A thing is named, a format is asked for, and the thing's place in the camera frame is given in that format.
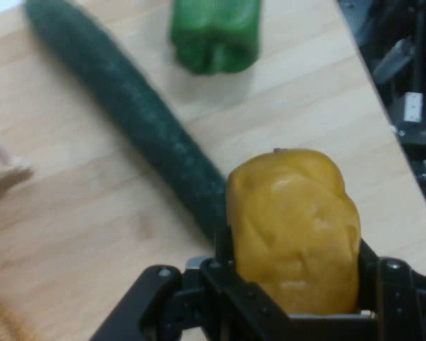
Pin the green bell pepper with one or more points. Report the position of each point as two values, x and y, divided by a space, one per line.
216 35

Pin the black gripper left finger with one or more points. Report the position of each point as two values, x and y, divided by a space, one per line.
234 302

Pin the yellow-brown potato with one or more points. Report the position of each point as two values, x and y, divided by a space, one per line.
294 231

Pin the bamboo cutting board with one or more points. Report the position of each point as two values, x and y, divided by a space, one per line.
74 220

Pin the black equipment base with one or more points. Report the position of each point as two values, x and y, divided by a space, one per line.
404 71

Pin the garlic bulb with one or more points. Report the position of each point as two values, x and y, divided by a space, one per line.
0 156

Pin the long dark green cucumber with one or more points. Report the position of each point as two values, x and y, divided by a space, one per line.
128 106

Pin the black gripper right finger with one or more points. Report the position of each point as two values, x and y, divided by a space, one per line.
401 302

